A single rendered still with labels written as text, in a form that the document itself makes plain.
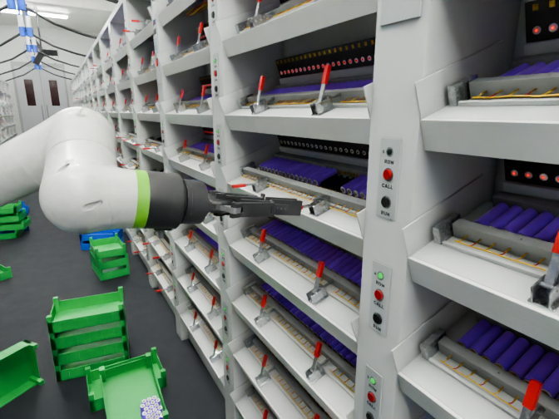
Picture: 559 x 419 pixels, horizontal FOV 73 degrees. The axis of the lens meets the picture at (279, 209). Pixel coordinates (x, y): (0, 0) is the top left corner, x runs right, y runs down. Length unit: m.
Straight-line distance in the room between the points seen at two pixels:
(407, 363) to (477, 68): 0.47
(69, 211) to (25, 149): 0.17
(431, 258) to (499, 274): 0.09
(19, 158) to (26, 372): 1.51
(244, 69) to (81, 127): 0.63
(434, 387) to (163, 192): 0.50
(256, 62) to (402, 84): 0.68
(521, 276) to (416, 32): 0.34
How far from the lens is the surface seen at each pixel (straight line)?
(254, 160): 1.19
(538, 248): 0.56
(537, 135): 0.48
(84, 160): 0.60
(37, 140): 0.70
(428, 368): 0.69
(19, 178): 0.73
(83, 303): 2.11
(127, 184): 0.59
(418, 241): 0.60
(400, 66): 0.59
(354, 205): 0.74
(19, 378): 2.12
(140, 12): 2.57
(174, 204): 0.60
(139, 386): 1.81
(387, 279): 0.64
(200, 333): 1.88
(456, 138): 0.54
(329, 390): 0.94
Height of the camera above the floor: 1.16
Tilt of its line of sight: 15 degrees down
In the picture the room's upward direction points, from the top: straight up
